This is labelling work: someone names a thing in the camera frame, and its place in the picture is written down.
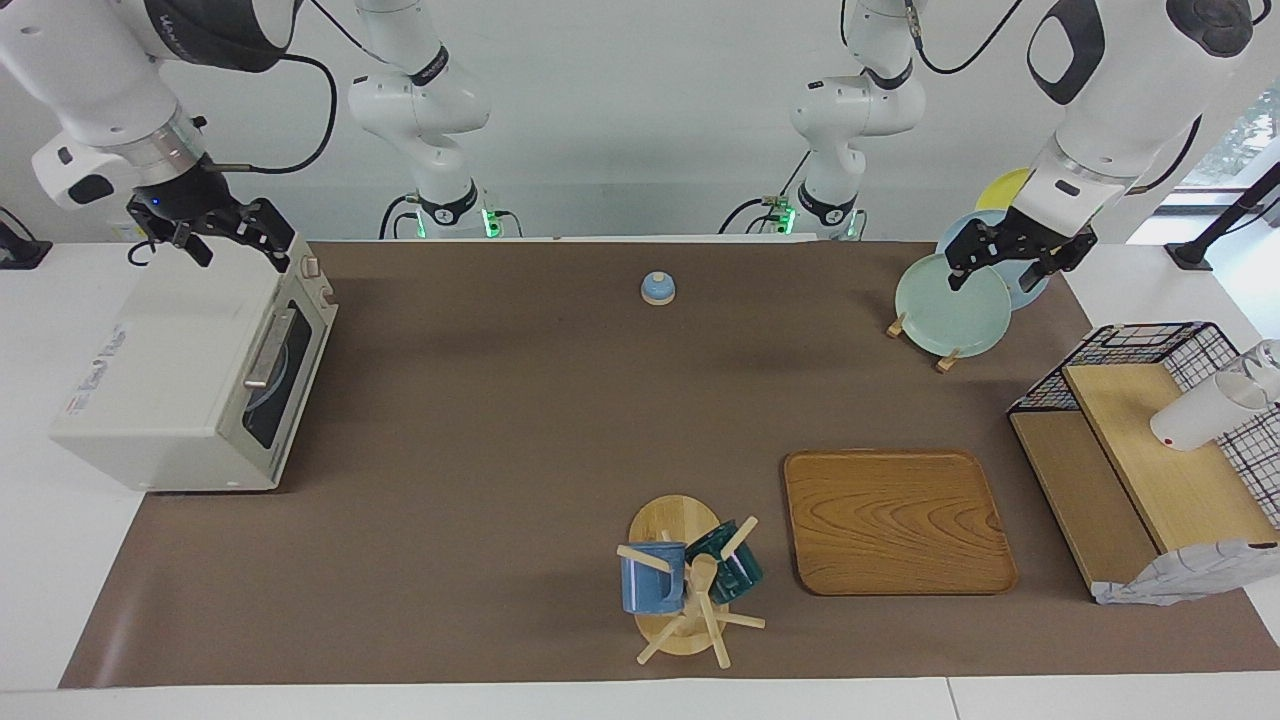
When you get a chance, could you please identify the clear glass cup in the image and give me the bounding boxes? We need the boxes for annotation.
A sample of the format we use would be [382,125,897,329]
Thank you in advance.
[1225,340,1280,401]

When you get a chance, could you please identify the white toaster oven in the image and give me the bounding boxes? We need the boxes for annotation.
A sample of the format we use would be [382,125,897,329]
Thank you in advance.
[50,232,339,493]

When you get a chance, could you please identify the wooden tray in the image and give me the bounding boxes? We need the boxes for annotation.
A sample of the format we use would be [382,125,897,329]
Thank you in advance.
[783,449,1019,597]

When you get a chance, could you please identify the pale green plate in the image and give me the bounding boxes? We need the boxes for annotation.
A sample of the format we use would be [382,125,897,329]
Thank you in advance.
[895,253,1013,358]

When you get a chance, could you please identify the light blue plate in rack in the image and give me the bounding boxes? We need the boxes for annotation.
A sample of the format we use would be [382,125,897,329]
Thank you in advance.
[936,210,1051,311]

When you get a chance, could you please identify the brown table mat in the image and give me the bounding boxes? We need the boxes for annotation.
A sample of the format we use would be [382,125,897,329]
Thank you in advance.
[58,240,1280,689]

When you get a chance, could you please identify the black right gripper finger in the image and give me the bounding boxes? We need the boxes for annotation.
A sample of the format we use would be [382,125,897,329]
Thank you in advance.
[172,222,214,268]
[240,198,297,273]

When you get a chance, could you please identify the oven door with glass window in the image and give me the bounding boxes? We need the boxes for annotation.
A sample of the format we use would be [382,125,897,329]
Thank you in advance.
[240,275,339,481]

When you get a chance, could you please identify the white cup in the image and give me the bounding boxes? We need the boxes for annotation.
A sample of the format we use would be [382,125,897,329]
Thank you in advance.
[1150,370,1271,452]

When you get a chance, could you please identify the wooden step shelf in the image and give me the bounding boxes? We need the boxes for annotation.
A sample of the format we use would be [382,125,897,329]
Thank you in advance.
[1010,362,1280,591]

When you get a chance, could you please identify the white marbled cloth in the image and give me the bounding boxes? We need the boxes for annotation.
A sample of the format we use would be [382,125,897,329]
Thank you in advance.
[1092,538,1280,607]

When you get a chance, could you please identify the black clamp stand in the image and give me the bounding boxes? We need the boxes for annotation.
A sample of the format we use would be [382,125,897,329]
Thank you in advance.
[1165,160,1280,271]

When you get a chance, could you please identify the wooden mug tree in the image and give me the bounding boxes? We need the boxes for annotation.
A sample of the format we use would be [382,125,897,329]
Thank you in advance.
[617,495,767,669]

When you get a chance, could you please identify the blue mug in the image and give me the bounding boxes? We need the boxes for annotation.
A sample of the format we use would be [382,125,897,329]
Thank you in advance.
[620,541,688,615]

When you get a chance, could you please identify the dark green mug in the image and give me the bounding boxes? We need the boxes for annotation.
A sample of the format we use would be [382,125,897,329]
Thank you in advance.
[685,520,764,605]

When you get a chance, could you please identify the wooden plate rack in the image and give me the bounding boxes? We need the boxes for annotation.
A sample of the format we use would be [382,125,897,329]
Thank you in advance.
[887,313,961,374]

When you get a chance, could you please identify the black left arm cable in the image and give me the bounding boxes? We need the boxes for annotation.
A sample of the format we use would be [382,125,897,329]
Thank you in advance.
[905,0,1026,77]

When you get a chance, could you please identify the yellow plate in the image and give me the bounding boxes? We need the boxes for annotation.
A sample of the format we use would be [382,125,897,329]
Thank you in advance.
[975,167,1033,213]

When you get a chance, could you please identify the black left base cable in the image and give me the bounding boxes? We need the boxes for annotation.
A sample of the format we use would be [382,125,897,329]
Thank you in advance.
[720,150,811,236]

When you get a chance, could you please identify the black table mount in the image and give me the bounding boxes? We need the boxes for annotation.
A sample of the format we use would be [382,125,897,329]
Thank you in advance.
[0,205,53,271]

